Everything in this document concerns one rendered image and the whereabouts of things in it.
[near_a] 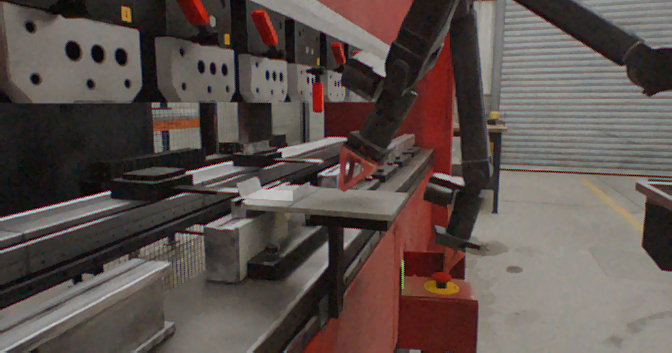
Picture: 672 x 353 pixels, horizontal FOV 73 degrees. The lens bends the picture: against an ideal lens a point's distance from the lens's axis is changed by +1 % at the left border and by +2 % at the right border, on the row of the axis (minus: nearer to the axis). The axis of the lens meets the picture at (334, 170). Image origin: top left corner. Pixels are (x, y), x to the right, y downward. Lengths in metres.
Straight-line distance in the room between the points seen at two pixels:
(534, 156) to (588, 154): 0.79
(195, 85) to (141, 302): 0.28
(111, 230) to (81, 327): 0.40
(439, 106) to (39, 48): 2.63
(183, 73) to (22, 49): 0.21
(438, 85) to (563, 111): 5.42
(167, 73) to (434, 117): 2.46
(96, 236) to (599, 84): 7.89
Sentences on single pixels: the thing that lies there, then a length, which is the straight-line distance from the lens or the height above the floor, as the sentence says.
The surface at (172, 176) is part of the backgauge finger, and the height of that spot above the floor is 1.02.
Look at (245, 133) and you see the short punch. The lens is 0.82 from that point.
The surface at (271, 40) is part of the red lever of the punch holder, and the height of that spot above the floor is 1.27.
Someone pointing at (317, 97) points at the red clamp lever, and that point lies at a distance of 0.97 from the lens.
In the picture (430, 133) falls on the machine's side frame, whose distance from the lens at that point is 2.94.
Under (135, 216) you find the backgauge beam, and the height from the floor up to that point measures 0.95.
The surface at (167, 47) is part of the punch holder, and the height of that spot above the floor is 1.24.
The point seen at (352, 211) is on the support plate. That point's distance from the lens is 0.73.
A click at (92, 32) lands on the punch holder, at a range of 0.51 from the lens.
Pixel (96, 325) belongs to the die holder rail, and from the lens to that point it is 0.56.
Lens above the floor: 1.18
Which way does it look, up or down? 9 degrees down
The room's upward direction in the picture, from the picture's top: straight up
